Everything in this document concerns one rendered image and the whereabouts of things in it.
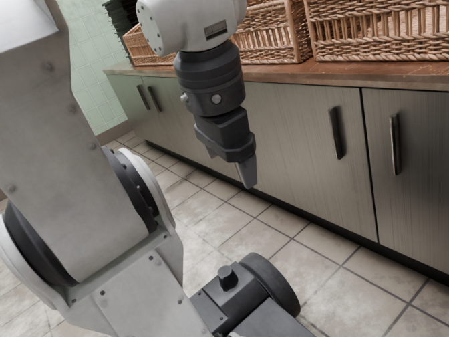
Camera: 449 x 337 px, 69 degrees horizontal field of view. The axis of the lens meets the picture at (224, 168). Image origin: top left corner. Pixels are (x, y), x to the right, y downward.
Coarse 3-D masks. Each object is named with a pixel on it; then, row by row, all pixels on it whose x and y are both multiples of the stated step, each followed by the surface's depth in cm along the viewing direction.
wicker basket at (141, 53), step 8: (128, 32) 166; (136, 32) 168; (248, 32) 144; (128, 40) 162; (136, 40) 155; (144, 40) 148; (128, 48) 168; (136, 48) 160; (144, 48) 153; (136, 56) 165; (144, 56) 157; (152, 56) 150; (168, 56) 137; (136, 64) 170; (144, 64) 161; (152, 64) 154; (160, 64) 147; (168, 64) 141
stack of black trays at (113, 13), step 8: (112, 0) 176; (120, 0) 171; (128, 0) 173; (136, 0) 177; (112, 8) 183; (120, 8) 174; (128, 8) 174; (112, 16) 190; (120, 16) 182; (128, 16) 174; (136, 16) 178; (112, 24) 194; (120, 24) 186; (128, 24) 179; (136, 24) 178; (120, 32) 189; (128, 56) 201
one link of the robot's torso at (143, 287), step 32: (160, 192) 46; (0, 224) 38; (160, 224) 51; (0, 256) 38; (128, 256) 48; (160, 256) 48; (32, 288) 40; (64, 288) 46; (96, 288) 44; (128, 288) 45; (160, 288) 47; (96, 320) 45; (128, 320) 44; (160, 320) 46; (192, 320) 47
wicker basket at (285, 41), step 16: (256, 0) 134; (272, 0) 133; (288, 0) 75; (256, 16) 86; (272, 16) 81; (288, 16) 77; (304, 16) 80; (240, 32) 94; (256, 32) 89; (272, 32) 84; (288, 32) 81; (304, 32) 81; (240, 48) 98; (256, 48) 92; (272, 48) 87; (288, 48) 83; (304, 48) 83
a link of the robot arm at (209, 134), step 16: (240, 80) 43; (192, 96) 43; (208, 96) 42; (224, 96) 43; (240, 96) 44; (192, 112) 45; (208, 112) 44; (224, 112) 44; (240, 112) 46; (208, 128) 48; (224, 128) 45; (240, 128) 47; (208, 144) 51; (224, 144) 47; (240, 144) 47; (240, 160) 47
